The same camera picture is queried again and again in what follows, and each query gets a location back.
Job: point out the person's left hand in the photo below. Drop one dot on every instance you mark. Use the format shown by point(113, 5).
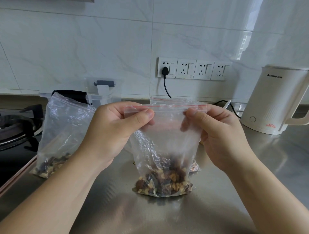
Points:
point(108, 135)

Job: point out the person's right hand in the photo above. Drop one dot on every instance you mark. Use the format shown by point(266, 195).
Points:
point(224, 139)

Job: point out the person's left thumb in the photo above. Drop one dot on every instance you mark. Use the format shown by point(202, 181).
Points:
point(142, 117)

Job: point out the person's right thumb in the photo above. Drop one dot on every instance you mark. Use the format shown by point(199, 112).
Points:
point(195, 115)

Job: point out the clear zip bag red stripe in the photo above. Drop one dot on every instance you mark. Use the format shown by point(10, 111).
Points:
point(166, 144)
point(169, 100)

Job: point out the person's right forearm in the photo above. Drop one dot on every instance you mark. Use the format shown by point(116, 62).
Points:
point(263, 200)

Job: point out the person's left forearm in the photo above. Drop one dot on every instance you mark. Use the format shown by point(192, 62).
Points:
point(48, 200)

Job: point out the white stick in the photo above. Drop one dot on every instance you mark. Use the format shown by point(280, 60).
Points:
point(227, 104)

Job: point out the clear plastic container grey latch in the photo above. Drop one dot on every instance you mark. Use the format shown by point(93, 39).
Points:
point(106, 92)

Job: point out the mixed nuts and dried fruit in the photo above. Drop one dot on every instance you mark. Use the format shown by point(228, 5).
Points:
point(52, 166)
point(166, 182)

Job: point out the white electric kettle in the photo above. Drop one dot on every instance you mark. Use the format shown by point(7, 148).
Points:
point(268, 96)

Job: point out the crumpled clear zip bag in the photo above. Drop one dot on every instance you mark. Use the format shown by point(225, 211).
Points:
point(62, 125)

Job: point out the black gas stove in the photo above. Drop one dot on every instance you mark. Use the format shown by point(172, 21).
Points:
point(17, 130)

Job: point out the white wall socket with switch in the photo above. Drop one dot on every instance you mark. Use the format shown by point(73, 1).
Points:
point(221, 71)
point(171, 68)
point(204, 70)
point(185, 69)

